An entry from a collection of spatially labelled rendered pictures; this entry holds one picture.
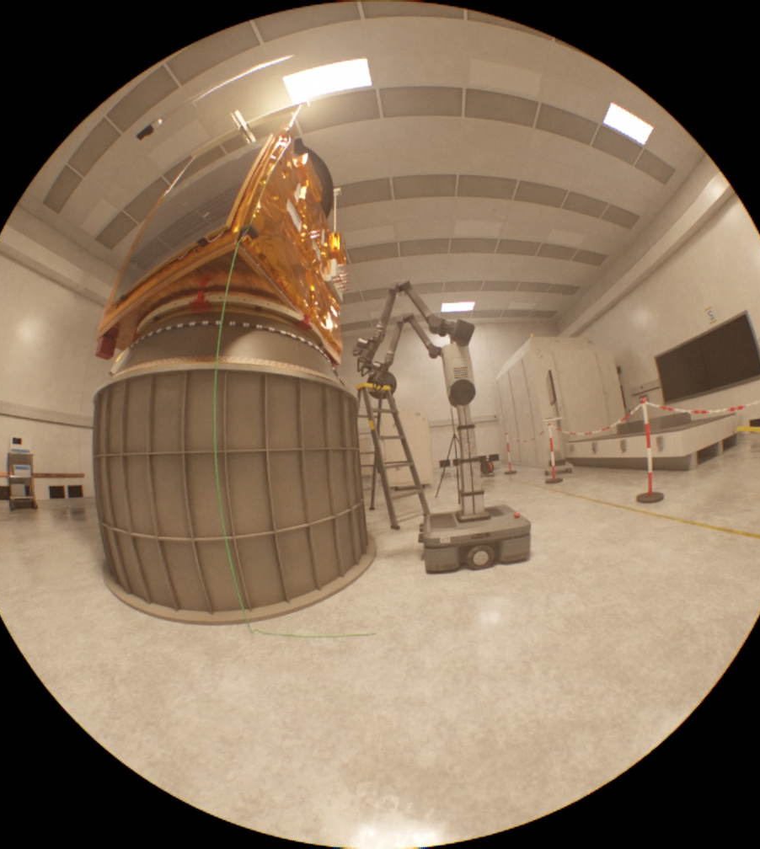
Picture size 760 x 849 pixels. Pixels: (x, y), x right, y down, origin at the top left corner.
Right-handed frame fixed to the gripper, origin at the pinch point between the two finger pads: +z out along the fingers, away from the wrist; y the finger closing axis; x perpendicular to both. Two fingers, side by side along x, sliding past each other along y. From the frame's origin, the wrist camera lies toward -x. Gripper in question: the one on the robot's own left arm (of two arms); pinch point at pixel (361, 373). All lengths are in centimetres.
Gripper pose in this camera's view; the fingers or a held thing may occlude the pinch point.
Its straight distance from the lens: 156.6
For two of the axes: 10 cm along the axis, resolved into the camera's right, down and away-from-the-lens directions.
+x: 8.9, 4.1, -2.0
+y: -1.7, -1.0, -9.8
